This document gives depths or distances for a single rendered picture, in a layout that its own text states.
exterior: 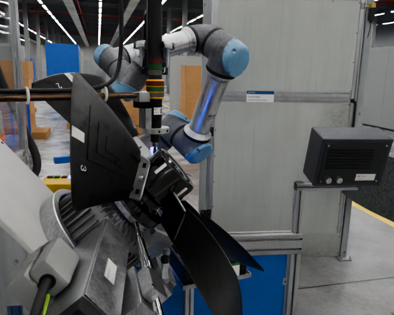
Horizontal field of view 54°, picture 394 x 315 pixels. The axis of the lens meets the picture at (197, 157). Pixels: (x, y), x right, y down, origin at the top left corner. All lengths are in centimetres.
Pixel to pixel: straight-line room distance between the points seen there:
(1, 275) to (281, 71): 237
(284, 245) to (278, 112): 155
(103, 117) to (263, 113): 226
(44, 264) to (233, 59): 96
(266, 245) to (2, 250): 93
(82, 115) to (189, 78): 843
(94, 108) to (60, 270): 26
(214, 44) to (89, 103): 82
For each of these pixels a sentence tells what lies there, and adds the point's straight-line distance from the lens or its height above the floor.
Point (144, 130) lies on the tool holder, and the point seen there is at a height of 130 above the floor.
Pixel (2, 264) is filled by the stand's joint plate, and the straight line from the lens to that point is 92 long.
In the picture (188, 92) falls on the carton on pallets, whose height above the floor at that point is 98.
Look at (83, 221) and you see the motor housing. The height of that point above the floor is 114.
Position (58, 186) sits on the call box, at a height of 106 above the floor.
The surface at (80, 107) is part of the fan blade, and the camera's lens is 63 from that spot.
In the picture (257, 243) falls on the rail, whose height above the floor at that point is 83.
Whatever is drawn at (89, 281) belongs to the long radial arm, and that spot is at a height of 114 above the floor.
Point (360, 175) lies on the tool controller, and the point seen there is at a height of 109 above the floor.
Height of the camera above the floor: 144
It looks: 12 degrees down
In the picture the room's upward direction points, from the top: 1 degrees clockwise
